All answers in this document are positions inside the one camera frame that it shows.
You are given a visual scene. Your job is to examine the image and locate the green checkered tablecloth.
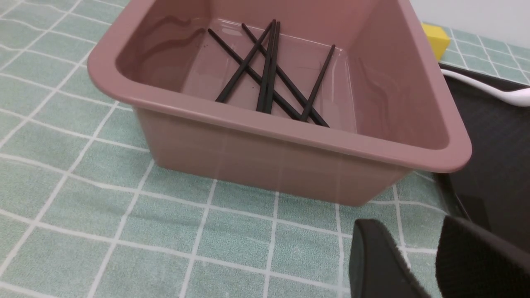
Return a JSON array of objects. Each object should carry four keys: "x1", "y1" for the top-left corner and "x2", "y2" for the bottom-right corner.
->
[{"x1": 0, "y1": 0, "x2": 530, "y2": 298}]

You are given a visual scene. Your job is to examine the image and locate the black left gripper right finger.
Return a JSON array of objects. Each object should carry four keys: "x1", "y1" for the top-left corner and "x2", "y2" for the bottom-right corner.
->
[{"x1": 436, "y1": 216, "x2": 530, "y2": 298}]

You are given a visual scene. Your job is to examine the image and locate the black tray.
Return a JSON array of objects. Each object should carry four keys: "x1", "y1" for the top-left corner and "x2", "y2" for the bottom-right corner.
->
[{"x1": 437, "y1": 77, "x2": 530, "y2": 252}]

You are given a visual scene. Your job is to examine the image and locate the black chopstick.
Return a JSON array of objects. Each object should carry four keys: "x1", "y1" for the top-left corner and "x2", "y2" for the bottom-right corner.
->
[
  {"x1": 257, "y1": 19, "x2": 277, "y2": 113},
  {"x1": 242, "y1": 23, "x2": 329, "y2": 127},
  {"x1": 264, "y1": 22, "x2": 281, "y2": 114},
  {"x1": 300, "y1": 45, "x2": 336, "y2": 121},
  {"x1": 208, "y1": 29, "x2": 301, "y2": 120},
  {"x1": 216, "y1": 19, "x2": 277, "y2": 103}
]

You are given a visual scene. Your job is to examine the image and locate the white spoon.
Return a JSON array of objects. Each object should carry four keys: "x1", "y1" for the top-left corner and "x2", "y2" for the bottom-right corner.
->
[{"x1": 441, "y1": 69, "x2": 530, "y2": 107}]

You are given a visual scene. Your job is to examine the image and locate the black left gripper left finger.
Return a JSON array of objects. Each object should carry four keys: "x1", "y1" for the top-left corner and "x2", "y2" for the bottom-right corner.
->
[{"x1": 349, "y1": 219, "x2": 430, "y2": 298}]

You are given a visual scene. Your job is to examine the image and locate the yellow sponge block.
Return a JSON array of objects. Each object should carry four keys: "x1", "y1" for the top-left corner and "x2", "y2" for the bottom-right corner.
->
[{"x1": 422, "y1": 23, "x2": 450, "y2": 61}]

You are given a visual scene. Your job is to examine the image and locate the pink plastic bin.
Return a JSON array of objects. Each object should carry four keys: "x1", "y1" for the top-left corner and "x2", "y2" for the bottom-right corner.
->
[{"x1": 88, "y1": 0, "x2": 472, "y2": 206}]

